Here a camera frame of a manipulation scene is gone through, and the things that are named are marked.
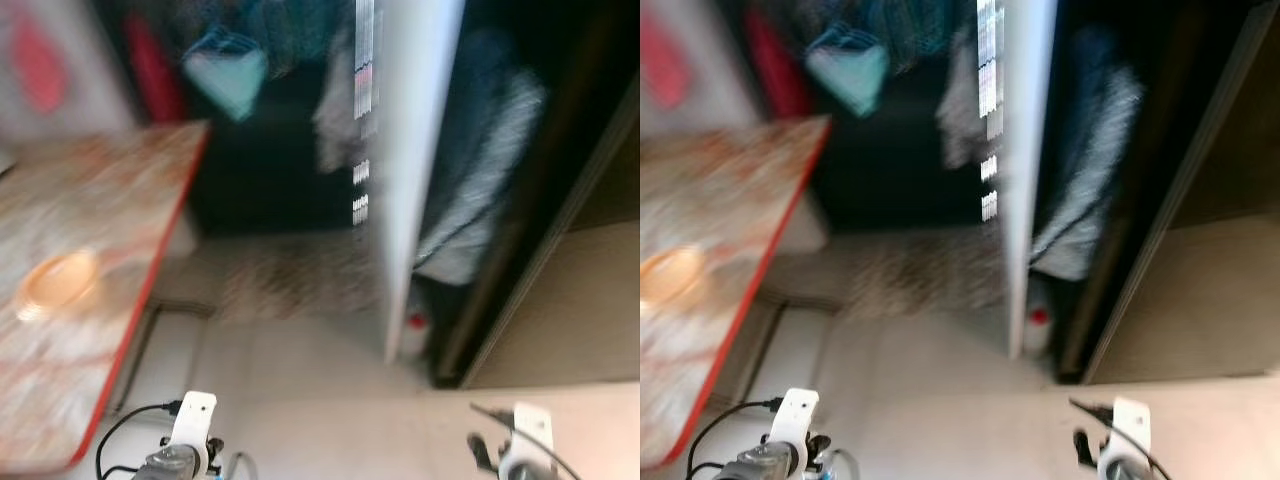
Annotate red hanging fabric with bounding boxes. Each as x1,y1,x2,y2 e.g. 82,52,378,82
125,15,186,126
745,10,811,121

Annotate white bottle red cap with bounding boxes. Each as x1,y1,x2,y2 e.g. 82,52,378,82
1022,300,1054,357
400,305,432,361

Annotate grey bubble wrap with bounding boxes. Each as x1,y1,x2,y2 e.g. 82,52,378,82
415,70,547,287
1030,65,1146,283

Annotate orange bowl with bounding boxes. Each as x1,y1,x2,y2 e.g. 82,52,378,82
640,245,707,307
18,250,101,313

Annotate grey hanging cloth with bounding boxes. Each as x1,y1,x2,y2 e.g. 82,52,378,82
935,40,991,171
312,60,367,176

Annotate red wall decoration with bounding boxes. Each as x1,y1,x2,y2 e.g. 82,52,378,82
640,15,691,109
10,15,67,113

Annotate red edged table floral cloth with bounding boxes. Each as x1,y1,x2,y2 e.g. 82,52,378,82
640,115,833,471
0,120,211,473

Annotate patterned floor mat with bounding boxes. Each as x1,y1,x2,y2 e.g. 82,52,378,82
770,235,1011,321
165,235,387,321

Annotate teal cloth bag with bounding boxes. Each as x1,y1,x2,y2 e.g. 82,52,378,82
805,25,891,119
183,30,269,123

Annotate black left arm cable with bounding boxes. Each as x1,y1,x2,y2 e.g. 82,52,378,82
685,397,786,480
95,400,186,480

